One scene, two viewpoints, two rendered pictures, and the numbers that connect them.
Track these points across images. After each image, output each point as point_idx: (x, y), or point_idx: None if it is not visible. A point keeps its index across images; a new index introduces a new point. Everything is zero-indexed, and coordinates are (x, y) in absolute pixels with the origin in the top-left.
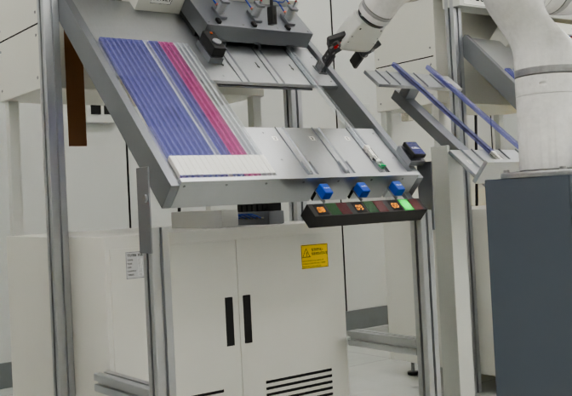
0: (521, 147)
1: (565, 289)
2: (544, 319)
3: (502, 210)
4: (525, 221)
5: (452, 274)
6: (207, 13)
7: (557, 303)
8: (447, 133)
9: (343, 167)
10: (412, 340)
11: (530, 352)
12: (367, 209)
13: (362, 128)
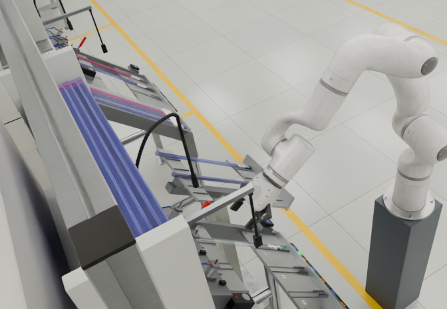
0: (415, 204)
1: (432, 237)
2: (422, 250)
3: (416, 232)
4: (424, 228)
5: (235, 247)
6: (213, 287)
7: (428, 242)
8: (214, 189)
9: (302, 272)
10: (269, 293)
11: (415, 263)
12: (319, 276)
13: (231, 235)
